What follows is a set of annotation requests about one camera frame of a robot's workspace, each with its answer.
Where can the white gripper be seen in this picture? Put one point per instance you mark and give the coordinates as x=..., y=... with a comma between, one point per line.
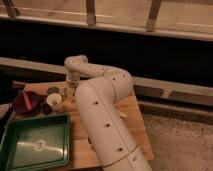
x=69, y=89

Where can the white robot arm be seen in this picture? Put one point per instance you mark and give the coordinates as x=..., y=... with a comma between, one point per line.
x=97, y=89

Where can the white plastic cup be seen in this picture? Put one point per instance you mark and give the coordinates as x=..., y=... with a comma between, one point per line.
x=54, y=100

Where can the grey round lid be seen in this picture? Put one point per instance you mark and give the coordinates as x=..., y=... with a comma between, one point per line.
x=53, y=89

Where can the dark grape bunch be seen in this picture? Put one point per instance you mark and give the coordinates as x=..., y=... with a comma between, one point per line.
x=45, y=108

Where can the dark red bowl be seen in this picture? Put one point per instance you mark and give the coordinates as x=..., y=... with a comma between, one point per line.
x=26, y=102

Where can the yellow banana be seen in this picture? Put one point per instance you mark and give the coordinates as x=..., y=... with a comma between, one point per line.
x=122, y=114

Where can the green plastic tray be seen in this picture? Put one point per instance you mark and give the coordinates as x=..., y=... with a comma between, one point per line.
x=36, y=144

